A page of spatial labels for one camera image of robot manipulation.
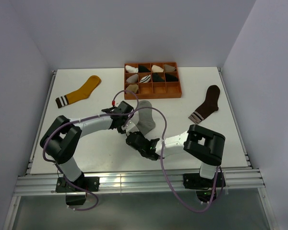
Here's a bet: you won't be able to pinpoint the purple cable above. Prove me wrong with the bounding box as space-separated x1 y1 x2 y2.
123 107 224 213
42 90 140 211

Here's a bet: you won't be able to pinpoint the beige rolled sock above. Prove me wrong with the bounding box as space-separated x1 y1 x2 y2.
126 84 139 94

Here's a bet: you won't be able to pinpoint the black rolled sock top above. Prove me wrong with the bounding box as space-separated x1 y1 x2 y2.
138 65 151 73

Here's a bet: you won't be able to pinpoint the grey sock black stripes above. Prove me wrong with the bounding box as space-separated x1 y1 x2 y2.
132 100 156 136

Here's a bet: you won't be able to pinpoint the mustard yellow sock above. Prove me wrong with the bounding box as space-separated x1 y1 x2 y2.
55 75 101 108

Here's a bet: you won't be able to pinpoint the white black striped rolled sock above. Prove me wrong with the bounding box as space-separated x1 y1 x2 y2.
139 74 151 83

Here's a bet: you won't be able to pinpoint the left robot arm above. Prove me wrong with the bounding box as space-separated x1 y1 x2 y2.
40 101 133 191

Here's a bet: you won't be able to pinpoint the black rolled sock right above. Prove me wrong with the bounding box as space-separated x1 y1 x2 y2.
165 73 179 82

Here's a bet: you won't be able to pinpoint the taupe rolled sock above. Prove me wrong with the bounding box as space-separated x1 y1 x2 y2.
163 64 177 72

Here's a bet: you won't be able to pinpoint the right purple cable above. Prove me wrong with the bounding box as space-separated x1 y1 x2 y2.
123 107 224 213

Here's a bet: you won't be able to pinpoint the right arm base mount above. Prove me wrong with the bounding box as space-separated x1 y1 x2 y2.
183 172 226 205

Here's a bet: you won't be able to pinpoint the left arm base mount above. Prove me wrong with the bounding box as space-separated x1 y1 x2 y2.
55 176 100 207

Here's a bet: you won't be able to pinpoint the orange compartment tray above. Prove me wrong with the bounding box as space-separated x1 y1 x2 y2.
124 62 182 100

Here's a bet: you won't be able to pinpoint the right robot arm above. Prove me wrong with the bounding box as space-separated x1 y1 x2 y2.
126 125 226 187

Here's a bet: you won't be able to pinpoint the aluminium frame rail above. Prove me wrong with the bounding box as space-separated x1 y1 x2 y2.
3 167 279 230

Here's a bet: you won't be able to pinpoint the grey rolled sock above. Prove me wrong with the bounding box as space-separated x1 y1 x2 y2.
126 73 139 84

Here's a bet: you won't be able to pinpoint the dark green rolled sock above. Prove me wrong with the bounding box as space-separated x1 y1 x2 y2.
152 73 165 82

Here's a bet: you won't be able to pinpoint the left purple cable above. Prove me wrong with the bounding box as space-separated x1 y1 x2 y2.
42 90 140 211

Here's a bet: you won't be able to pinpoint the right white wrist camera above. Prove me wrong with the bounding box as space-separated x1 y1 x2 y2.
124 120 139 133

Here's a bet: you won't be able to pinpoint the dark brown sock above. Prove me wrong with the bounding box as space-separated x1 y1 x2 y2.
188 85 220 124

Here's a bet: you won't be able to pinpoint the cream rolled sock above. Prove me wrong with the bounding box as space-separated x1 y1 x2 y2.
151 65 164 73

